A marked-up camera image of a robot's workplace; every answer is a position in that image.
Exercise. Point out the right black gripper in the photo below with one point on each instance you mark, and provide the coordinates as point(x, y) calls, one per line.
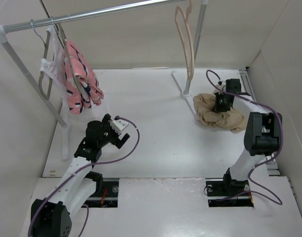
point(217, 108)

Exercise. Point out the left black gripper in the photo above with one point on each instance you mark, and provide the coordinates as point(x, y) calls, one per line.
point(106, 125)

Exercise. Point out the beige t shirt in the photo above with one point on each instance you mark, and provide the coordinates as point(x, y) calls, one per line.
point(232, 120)

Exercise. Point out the beige wooden hanger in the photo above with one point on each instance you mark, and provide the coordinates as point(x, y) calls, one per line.
point(182, 24)

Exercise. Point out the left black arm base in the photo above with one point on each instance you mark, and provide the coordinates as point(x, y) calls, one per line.
point(106, 194)

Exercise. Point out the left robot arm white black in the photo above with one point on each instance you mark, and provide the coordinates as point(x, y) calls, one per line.
point(52, 216)

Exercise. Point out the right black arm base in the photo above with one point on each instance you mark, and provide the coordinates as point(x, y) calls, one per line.
point(225, 192)

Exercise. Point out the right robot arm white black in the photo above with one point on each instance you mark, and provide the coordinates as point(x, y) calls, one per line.
point(262, 135)

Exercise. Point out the white garment on hanger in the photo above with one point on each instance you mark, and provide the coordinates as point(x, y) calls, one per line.
point(53, 70)

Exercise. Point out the grey hanger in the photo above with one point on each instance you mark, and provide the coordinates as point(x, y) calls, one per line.
point(45, 82)

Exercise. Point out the pink patterned garment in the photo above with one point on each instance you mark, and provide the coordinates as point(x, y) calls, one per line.
point(82, 85)

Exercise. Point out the metal clothes rack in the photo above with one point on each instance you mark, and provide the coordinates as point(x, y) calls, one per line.
point(65, 126)

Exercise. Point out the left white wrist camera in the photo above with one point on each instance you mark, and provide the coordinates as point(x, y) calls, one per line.
point(118, 125)

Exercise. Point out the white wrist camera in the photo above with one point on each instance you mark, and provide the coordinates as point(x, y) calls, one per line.
point(118, 125)
point(220, 86)

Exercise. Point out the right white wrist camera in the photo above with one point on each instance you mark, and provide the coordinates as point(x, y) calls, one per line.
point(220, 86)

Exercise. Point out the aluminium rail right side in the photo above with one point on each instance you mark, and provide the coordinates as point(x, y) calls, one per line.
point(277, 155)

